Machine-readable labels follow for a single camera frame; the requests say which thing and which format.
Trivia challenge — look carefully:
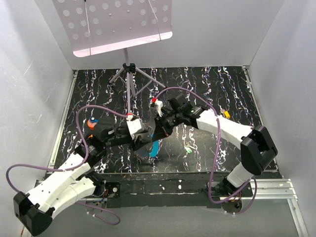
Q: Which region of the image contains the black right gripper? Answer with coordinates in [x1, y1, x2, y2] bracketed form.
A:
[152, 111, 183, 142]

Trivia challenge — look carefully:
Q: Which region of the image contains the key with green tag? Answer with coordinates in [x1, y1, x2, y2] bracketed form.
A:
[184, 141, 196, 154]

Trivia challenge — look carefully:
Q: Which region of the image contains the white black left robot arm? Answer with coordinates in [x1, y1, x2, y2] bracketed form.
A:
[13, 114, 147, 237]

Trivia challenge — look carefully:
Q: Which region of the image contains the colourful toy block car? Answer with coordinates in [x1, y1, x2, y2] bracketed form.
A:
[87, 117, 99, 130]

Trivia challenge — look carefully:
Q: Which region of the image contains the key with yellow tag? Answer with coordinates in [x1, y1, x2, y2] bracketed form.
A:
[221, 109, 231, 119]

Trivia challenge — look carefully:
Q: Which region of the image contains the perforated music stand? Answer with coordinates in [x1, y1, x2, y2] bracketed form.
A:
[53, 0, 173, 113]

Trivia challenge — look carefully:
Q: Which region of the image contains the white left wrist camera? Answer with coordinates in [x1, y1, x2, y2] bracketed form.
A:
[126, 113, 144, 137]

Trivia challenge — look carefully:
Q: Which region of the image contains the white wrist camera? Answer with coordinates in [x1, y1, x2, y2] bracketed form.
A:
[151, 97, 163, 118]
[126, 113, 144, 137]

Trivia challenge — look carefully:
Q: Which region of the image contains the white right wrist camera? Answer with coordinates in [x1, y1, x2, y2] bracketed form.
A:
[151, 97, 163, 118]

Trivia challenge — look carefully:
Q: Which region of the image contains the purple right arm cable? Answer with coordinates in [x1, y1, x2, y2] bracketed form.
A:
[156, 86, 258, 214]

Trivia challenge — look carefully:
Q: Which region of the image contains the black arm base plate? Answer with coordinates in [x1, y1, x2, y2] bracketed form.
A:
[100, 172, 221, 208]

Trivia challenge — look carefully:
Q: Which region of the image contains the aluminium frame rail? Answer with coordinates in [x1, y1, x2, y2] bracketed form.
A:
[256, 179, 297, 199]

